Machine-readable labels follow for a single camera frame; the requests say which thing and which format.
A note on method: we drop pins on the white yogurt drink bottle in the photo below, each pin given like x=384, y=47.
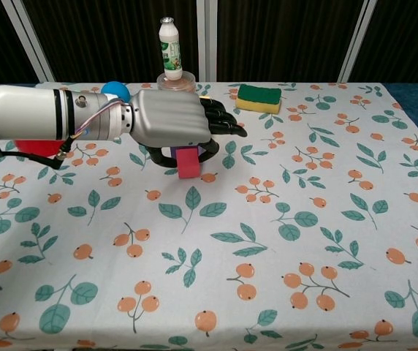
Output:
x=171, y=47

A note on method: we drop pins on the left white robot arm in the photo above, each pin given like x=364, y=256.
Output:
x=26, y=113

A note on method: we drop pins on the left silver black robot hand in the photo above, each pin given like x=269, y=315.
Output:
x=172, y=117

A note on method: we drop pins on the small pink foam cube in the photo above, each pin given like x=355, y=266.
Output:
x=189, y=162

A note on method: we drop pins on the floral print tablecloth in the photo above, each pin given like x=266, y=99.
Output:
x=267, y=219

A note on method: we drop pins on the purple foam cube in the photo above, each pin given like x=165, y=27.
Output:
x=172, y=153

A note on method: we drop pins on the green yellow sponge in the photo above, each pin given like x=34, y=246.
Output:
x=258, y=96

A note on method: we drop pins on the blue ball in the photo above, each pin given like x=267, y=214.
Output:
x=115, y=89

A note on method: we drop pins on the red tape roll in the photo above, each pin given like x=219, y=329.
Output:
x=37, y=148

